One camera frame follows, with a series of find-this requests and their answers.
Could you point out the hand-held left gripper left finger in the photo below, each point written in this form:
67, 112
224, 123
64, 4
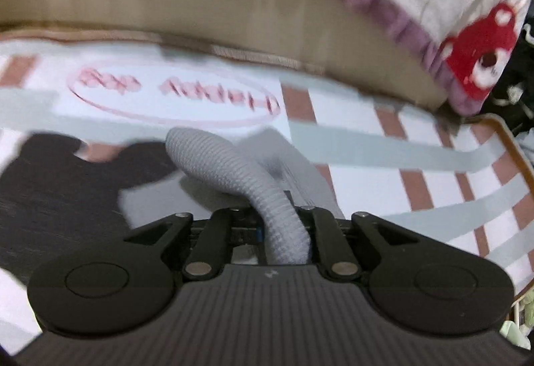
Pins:
250, 233

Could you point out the striped checked mat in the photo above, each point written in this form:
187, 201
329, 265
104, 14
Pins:
417, 149

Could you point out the grey ribbed sock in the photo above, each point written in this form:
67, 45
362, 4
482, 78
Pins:
233, 170

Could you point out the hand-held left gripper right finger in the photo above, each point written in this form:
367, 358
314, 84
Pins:
321, 232

